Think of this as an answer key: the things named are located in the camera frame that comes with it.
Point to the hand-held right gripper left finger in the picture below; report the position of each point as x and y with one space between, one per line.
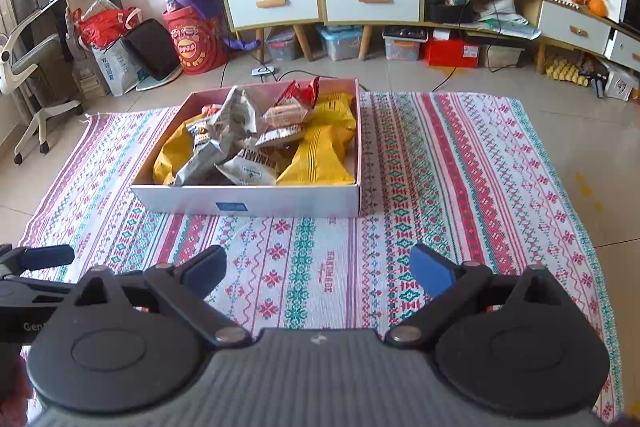
205 269

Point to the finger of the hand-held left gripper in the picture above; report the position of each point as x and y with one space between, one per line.
47 257

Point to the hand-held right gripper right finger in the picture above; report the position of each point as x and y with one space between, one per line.
430 272

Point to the grey snack packet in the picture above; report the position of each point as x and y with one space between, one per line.
200 167
232 112

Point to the white snack packet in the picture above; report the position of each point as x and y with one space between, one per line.
250 174

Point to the yellow snack packet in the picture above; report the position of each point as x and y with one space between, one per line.
320 162
167 162
335 112

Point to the pink cardboard box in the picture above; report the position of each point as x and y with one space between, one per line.
300 202

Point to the clear cake packet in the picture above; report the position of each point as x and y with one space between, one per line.
280 137

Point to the red snack packet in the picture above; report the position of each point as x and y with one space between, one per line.
310 89
212 109
287 93

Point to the brown biscuit packet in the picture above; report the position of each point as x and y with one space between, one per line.
285 114

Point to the patterned woven floor mat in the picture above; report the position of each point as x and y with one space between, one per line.
450 167

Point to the stack of books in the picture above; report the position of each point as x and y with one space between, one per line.
90 82

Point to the white flat board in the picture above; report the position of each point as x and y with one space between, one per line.
150 84

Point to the white office chair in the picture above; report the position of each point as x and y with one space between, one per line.
37 57

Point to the white printed shopping bag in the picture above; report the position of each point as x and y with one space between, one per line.
115 67

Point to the white power strip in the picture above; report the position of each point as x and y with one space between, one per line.
262 73

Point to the red flat box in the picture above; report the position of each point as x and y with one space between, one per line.
450 54

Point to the clear plastic storage box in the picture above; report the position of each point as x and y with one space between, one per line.
404 47
337 44
282 47

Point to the red printed bucket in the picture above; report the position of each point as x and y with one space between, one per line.
192 42

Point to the black bag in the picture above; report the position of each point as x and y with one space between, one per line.
150 47

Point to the red plastic bag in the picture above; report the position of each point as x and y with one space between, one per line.
102 29

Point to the yellow egg tray stack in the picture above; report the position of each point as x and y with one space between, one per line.
565 72

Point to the clear plastic bag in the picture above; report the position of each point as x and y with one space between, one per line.
100 7

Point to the black basket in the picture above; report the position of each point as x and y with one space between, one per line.
450 12

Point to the pile of white papers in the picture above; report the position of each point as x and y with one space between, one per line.
505 19

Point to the white printed box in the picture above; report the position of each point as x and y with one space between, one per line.
622 86

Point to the white TV stand drawer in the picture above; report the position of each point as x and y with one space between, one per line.
625 52
555 24

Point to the low wooden TV stand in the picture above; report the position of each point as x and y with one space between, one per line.
531 9

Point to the orange fruit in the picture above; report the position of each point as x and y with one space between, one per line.
598 7

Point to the white microwave oven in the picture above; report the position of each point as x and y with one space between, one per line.
629 7

